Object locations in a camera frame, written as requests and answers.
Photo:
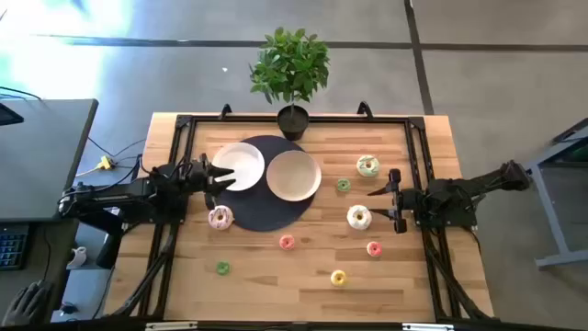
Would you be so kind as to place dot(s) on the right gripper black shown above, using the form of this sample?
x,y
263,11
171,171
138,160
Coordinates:
x,y
413,202

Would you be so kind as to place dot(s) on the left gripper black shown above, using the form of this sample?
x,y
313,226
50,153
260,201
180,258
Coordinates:
x,y
197,177

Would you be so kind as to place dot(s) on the large pink sprinkled donut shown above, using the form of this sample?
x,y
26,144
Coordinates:
x,y
220,217

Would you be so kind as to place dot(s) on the large green white frosted donut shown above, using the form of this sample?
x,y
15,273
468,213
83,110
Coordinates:
x,y
368,165

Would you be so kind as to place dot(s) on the small green donut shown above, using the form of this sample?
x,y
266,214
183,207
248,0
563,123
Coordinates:
x,y
223,268
343,185

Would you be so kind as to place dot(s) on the small pink donut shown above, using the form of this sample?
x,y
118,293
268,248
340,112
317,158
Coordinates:
x,y
374,248
287,242

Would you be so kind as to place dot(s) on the small yellow donut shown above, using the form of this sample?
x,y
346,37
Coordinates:
x,y
338,277

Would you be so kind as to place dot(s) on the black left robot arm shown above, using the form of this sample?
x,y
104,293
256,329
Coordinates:
x,y
115,198

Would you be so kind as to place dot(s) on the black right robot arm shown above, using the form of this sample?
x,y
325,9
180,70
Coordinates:
x,y
459,193

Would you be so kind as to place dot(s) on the white round plate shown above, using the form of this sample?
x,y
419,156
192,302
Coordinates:
x,y
243,161

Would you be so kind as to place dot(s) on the dark round woven placemat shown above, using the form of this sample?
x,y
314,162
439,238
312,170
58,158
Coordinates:
x,y
262,211

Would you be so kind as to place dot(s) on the beige round plate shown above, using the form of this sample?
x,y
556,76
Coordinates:
x,y
294,174

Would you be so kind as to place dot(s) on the green potted plant black pot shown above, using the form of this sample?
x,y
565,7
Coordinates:
x,y
289,64

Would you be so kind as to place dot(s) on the white mug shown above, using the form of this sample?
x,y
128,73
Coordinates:
x,y
78,256

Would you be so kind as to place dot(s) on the grey metal cart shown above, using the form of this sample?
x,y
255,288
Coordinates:
x,y
551,220

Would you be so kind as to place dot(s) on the dark grey desk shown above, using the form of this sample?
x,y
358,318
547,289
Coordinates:
x,y
41,161

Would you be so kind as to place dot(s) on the small black plug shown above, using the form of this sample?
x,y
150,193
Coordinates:
x,y
69,307

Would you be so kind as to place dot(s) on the backlit computer keyboard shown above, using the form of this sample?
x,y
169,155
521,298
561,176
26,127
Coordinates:
x,y
13,246

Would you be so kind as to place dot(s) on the dark monitor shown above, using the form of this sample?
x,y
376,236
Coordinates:
x,y
9,115

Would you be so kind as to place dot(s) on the person's hand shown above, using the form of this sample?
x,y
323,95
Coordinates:
x,y
27,303

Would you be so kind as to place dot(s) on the black aluminium table frame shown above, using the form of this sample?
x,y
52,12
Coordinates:
x,y
358,119

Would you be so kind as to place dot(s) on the silver metal bracket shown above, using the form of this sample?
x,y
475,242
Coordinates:
x,y
171,326
428,327

